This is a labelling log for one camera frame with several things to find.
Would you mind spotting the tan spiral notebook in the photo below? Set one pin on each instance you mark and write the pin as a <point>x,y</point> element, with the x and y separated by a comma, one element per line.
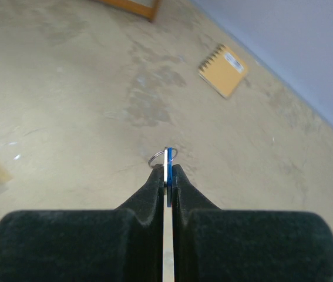
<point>223,70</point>

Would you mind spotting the blue capped key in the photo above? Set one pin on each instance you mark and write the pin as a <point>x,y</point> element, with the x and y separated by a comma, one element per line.
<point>164,160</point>

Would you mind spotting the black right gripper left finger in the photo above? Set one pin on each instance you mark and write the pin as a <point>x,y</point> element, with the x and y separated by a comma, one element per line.
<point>122,244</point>

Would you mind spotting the wooden shelf rack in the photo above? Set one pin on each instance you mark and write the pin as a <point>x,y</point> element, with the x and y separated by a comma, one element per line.
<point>148,12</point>

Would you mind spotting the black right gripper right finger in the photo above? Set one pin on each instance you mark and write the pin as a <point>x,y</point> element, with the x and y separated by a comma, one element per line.
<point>212,244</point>

